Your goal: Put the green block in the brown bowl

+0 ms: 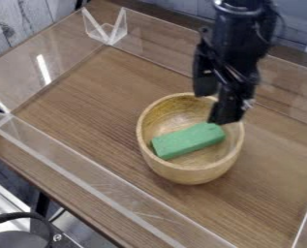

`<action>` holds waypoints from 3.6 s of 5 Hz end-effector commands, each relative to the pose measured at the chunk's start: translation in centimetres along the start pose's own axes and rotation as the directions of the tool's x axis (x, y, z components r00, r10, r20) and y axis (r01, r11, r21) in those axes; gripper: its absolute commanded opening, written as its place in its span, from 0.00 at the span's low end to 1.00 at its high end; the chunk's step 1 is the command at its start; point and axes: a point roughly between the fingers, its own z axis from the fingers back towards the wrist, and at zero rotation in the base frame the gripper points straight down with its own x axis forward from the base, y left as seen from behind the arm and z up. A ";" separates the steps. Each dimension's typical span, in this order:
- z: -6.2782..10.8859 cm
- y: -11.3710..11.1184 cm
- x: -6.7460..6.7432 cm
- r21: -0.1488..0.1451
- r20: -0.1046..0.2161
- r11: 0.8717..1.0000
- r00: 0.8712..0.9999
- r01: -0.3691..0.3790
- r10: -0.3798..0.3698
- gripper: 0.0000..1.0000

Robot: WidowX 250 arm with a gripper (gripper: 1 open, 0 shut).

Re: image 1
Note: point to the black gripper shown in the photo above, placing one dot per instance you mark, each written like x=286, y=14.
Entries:
x=227, y=55

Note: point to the green rectangular block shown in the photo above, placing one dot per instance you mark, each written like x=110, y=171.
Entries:
x=187, y=140

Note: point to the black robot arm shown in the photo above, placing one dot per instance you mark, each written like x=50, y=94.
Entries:
x=227, y=53

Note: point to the brown wooden bowl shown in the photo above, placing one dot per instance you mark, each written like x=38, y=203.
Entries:
x=170, y=114

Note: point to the black table leg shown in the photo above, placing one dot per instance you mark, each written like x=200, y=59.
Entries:
x=42, y=204

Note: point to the clear acrylic enclosure walls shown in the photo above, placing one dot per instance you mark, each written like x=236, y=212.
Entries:
x=75, y=85

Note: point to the black metal bracket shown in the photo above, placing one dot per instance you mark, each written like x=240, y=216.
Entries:
x=62, y=241

